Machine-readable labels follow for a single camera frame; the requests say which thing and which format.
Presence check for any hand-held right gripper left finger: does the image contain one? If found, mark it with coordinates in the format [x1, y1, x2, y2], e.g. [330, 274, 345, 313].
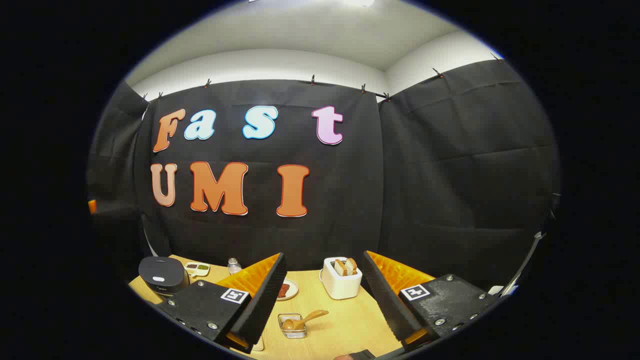
[155, 252, 288, 353]

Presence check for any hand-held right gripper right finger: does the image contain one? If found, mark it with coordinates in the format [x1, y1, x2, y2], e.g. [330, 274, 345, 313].
[361, 250, 501, 351]

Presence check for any dark grey rice cooker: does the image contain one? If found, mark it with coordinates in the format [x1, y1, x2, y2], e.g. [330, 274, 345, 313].
[138, 256, 191, 301]

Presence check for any wooden spoon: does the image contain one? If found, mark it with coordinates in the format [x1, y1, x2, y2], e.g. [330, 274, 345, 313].
[281, 309, 329, 331]

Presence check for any white round plate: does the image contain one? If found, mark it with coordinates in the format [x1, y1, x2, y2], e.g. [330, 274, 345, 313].
[276, 278, 300, 301]

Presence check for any white toaster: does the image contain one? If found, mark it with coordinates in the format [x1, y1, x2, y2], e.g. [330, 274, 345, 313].
[320, 257, 363, 300]

